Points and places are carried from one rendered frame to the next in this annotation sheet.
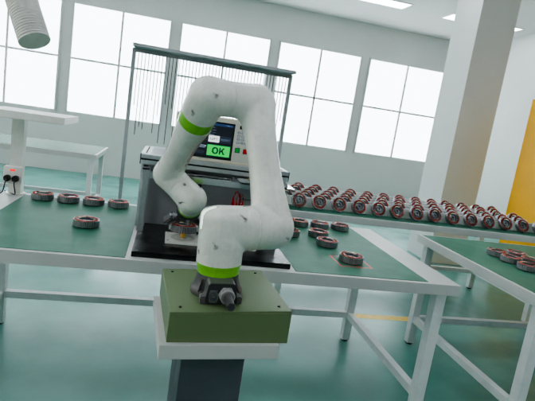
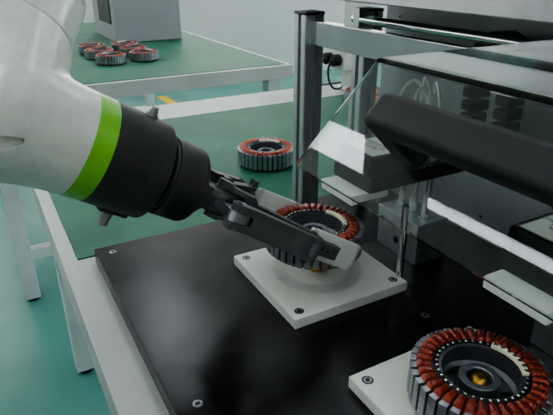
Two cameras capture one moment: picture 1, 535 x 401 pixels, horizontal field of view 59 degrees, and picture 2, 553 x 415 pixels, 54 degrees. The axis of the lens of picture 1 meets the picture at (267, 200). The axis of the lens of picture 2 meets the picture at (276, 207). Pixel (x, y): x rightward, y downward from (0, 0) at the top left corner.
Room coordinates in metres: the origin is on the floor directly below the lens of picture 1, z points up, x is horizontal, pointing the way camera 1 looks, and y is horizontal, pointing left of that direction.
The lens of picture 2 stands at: (1.81, -0.17, 1.12)
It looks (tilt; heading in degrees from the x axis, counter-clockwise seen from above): 25 degrees down; 74
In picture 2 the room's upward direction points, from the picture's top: straight up
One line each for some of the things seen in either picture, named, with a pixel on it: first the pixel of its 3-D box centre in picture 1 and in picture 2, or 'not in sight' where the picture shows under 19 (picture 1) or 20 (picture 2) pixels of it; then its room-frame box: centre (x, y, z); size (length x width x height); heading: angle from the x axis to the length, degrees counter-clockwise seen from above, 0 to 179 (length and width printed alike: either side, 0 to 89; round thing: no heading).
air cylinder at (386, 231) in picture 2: not in sight; (411, 229); (2.15, 0.38, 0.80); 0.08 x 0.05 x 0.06; 103
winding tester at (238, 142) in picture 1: (219, 138); not in sight; (2.35, 0.28, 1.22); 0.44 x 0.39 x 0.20; 103
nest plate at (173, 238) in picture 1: (182, 239); (317, 272); (2.01, 0.34, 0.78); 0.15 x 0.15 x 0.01; 13
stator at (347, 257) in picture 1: (351, 258); not in sight; (2.14, -0.43, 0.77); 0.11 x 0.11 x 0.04
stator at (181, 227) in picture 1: (183, 227); (313, 235); (2.00, 0.34, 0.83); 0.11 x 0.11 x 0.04
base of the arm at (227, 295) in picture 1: (219, 287); not in sight; (1.25, 0.10, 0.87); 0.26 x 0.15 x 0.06; 14
